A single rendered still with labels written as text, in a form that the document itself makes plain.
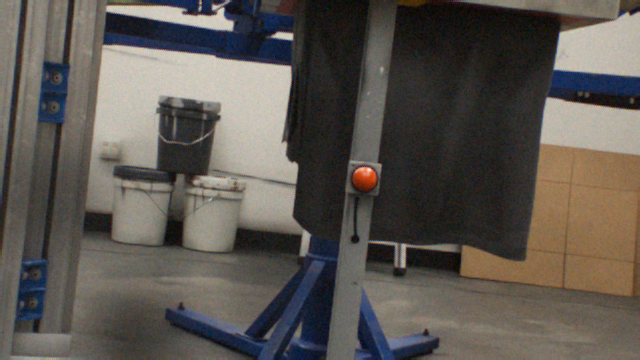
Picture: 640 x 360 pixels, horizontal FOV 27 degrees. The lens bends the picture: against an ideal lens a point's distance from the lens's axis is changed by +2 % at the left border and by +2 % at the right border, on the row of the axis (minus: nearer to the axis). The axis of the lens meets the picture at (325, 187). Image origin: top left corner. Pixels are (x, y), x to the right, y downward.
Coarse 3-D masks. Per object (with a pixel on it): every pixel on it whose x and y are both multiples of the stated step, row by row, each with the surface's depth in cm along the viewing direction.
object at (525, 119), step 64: (320, 0) 228; (320, 64) 230; (448, 64) 232; (512, 64) 233; (320, 128) 231; (384, 128) 232; (448, 128) 233; (512, 128) 233; (320, 192) 232; (384, 192) 232; (448, 192) 235; (512, 192) 234; (512, 256) 234
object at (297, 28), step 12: (300, 0) 247; (300, 12) 242; (300, 24) 240; (300, 36) 239; (300, 48) 237; (288, 108) 248; (288, 120) 247; (288, 132) 236; (288, 144) 240; (288, 156) 240
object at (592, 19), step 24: (264, 0) 265; (432, 0) 225; (456, 0) 222; (480, 0) 222; (504, 0) 222; (528, 0) 222; (552, 0) 223; (576, 0) 223; (600, 0) 223; (576, 24) 239
